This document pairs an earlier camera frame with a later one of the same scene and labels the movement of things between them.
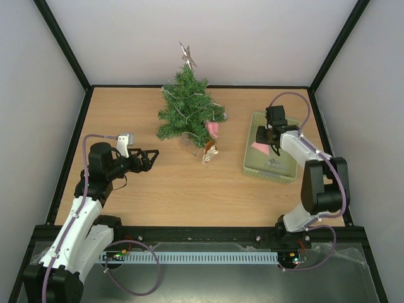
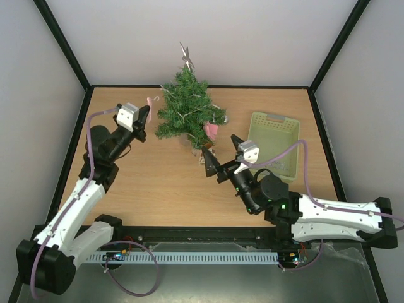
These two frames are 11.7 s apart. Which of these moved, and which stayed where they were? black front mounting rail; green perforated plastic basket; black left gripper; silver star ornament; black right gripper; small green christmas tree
Moved: black left gripper; black right gripper
Stayed: small green christmas tree; silver star ornament; black front mounting rail; green perforated plastic basket
